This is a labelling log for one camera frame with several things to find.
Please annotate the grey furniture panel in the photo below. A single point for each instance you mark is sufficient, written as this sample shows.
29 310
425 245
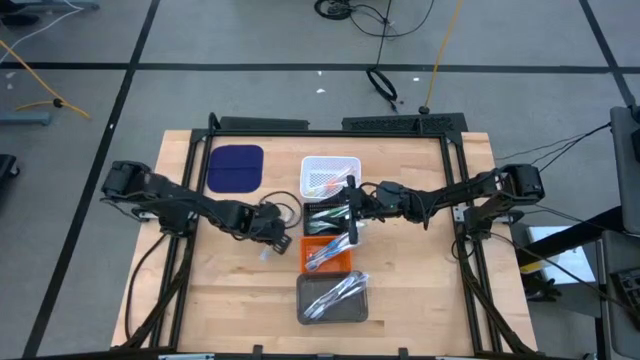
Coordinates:
620 340

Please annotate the black keyboard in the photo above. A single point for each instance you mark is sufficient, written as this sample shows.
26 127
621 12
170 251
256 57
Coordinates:
627 290

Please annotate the black caster foot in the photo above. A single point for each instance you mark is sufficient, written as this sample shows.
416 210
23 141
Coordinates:
7 165

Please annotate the silver arm base bracket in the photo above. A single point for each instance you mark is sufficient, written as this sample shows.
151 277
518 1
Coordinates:
147 216
459 212

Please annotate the orange perforated plastic basket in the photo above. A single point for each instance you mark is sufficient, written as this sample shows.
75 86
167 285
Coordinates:
306 265

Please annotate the white label strip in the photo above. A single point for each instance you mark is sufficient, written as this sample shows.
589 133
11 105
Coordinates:
185 357

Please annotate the grey chair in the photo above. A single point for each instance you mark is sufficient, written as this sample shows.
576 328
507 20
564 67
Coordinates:
627 175

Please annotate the navy blue cloth mat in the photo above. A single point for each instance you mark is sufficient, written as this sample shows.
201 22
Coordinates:
235 167

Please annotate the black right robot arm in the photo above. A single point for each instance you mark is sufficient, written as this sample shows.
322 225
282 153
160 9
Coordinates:
475 192

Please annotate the black slanted bar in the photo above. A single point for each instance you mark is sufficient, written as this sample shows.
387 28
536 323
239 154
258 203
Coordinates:
575 235

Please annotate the person's shoe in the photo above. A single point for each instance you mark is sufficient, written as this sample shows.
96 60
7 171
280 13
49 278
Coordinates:
20 20

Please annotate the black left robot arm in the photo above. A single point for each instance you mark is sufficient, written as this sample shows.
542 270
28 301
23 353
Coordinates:
200 205

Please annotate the purple packaged toothbrush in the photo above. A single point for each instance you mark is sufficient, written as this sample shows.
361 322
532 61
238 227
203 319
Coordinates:
332 295
357 277
340 301

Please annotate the black edge clamp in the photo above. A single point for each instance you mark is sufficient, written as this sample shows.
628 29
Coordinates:
403 352
258 351

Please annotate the grey floor bar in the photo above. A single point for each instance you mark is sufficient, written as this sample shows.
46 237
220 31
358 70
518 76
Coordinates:
55 4
25 118

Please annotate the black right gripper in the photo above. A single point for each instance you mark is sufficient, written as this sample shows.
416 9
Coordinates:
365 205

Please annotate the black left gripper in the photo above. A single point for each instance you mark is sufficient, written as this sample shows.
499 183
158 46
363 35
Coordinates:
270 225

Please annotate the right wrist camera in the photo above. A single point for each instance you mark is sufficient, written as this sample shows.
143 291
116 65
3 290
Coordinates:
390 192

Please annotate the grey translucent plastic tray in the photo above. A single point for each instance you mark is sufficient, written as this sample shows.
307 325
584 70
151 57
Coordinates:
315 282

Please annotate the white perforated plastic basket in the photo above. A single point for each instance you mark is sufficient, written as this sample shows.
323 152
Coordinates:
325 161

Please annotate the black perforated plastic basket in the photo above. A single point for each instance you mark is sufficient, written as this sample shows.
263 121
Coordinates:
306 220

